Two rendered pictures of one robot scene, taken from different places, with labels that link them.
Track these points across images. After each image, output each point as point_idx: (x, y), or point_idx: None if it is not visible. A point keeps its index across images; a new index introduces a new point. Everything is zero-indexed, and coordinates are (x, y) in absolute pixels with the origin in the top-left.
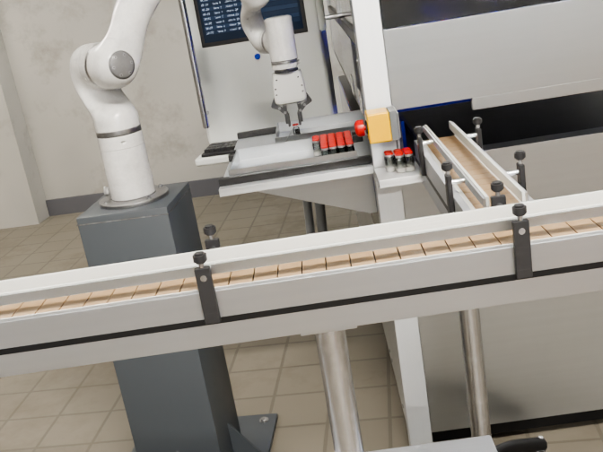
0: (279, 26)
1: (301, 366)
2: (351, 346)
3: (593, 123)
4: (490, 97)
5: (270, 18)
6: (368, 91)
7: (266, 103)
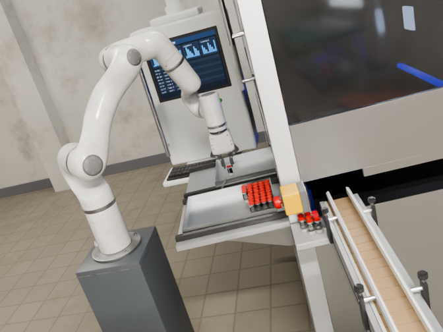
0: (209, 102)
1: (248, 311)
2: (281, 292)
3: None
4: (377, 166)
5: (203, 97)
6: (281, 170)
7: (207, 136)
